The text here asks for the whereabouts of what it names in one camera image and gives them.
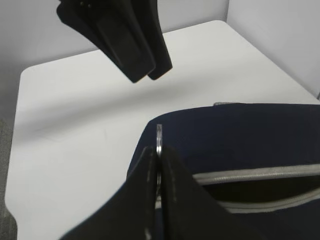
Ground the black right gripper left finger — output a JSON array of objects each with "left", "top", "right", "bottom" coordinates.
[{"left": 62, "top": 147, "right": 157, "bottom": 240}]

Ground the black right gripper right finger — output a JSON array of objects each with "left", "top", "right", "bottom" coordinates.
[{"left": 160, "top": 146, "right": 253, "bottom": 240}]

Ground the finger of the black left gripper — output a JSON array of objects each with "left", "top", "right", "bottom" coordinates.
[
  {"left": 131, "top": 0, "right": 173, "bottom": 80},
  {"left": 56, "top": 0, "right": 156, "bottom": 83}
]

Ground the navy blue lunch bag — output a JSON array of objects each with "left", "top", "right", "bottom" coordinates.
[{"left": 126, "top": 103, "right": 320, "bottom": 240}]

